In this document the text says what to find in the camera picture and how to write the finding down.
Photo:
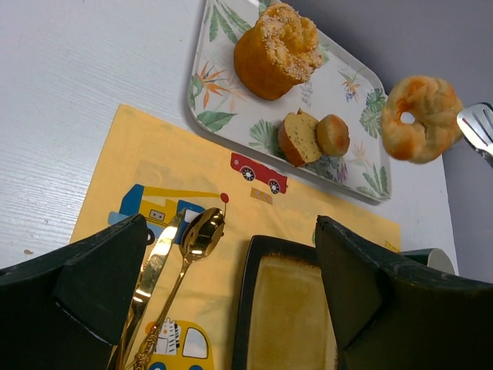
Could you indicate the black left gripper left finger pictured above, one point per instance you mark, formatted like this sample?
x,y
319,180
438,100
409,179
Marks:
x,y
67,309

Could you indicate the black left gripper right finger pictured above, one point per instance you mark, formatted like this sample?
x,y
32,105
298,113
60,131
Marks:
x,y
390,312

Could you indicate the twisted ring bread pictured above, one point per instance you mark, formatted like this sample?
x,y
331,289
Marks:
x,y
419,119

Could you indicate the metal serving tongs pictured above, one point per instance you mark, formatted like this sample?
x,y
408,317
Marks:
x,y
475,122

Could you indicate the sliced bread piece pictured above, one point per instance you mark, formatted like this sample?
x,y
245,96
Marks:
x,y
298,140

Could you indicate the green mug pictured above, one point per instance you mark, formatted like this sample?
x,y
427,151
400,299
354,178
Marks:
x,y
434,258

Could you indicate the dark square plate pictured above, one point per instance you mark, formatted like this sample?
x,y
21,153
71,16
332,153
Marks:
x,y
283,320

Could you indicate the gold knife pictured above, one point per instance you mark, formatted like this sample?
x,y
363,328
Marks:
x,y
146,282

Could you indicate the gold spoon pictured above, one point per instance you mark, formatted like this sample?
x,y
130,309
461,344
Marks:
x,y
199,241

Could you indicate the yellow vehicle-print placemat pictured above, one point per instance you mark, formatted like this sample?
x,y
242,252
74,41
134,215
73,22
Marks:
x,y
151,167

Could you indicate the small round bun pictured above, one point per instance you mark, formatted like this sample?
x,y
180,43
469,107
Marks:
x,y
333,136

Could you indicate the sugar-topped round cake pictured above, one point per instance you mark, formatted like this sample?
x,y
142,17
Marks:
x,y
278,53

